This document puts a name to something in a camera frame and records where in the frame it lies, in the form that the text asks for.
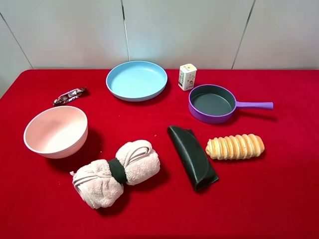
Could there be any pink towel black band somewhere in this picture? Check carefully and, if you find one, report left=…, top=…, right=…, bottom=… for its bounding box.
left=70, top=140, right=160, bottom=209

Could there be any light blue round plate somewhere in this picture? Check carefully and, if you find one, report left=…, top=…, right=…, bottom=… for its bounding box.
left=106, top=61, right=167, bottom=102

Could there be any black glasses case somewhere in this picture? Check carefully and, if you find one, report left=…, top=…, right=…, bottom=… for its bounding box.
left=167, top=125, right=219, bottom=191

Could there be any small white yellow carton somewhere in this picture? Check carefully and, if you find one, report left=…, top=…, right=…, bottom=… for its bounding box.
left=178, top=64, right=197, bottom=91

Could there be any purple toy frying pan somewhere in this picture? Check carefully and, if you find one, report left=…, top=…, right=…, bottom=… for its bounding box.
left=188, top=84, right=274, bottom=124

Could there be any striped bread roll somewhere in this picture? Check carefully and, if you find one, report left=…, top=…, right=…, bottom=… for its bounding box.
left=205, top=134, right=265, bottom=160

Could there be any brown candy bar wrapper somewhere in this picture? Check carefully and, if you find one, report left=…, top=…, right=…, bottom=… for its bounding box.
left=52, top=87, right=86, bottom=106

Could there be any pink ribbed bowl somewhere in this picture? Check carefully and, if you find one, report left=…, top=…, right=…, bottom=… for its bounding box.
left=23, top=106, right=88, bottom=159

